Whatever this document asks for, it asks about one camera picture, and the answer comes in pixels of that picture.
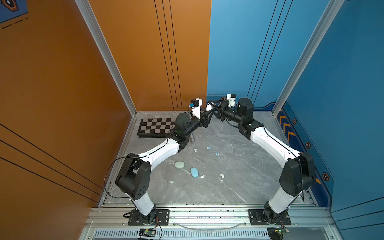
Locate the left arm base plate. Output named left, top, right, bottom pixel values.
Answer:
left=124, top=210, right=170, bottom=226

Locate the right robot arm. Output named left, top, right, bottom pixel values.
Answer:
left=207, top=98, right=316, bottom=225

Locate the black white chessboard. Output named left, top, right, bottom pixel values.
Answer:
left=137, top=118, right=176, bottom=139

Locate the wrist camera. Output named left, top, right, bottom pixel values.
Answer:
left=190, top=98, right=203, bottom=119
left=226, top=94, right=236, bottom=108

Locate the left circuit board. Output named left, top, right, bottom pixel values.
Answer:
left=138, top=228, right=157, bottom=240

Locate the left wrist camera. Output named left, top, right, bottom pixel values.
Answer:
left=190, top=98, right=203, bottom=119

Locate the aluminium front rail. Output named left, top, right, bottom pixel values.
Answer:
left=85, top=204, right=336, bottom=229

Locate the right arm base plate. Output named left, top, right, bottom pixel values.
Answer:
left=248, top=209, right=292, bottom=226

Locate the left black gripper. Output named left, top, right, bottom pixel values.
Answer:
left=182, top=106, right=212, bottom=140

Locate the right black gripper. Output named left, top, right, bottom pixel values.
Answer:
left=208, top=100, right=244, bottom=126

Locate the blue charging case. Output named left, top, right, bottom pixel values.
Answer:
left=190, top=167, right=199, bottom=178

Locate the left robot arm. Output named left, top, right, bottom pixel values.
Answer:
left=115, top=110, right=214, bottom=225

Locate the right circuit board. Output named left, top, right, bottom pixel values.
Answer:
left=267, top=228, right=290, bottom=240

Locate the white charging case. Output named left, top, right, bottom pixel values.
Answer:
left=207, top=103, right=216, bottom=111

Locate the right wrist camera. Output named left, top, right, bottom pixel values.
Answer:
left=226, top=94, right=236, bottom=108

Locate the green charging case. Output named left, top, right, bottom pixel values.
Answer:
left=175, top=161, right=185, bottom=169

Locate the circuit board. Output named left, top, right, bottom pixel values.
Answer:
left=138, top=228, right=157, bottom=240
left=267, top=228, right=290, bottom=240

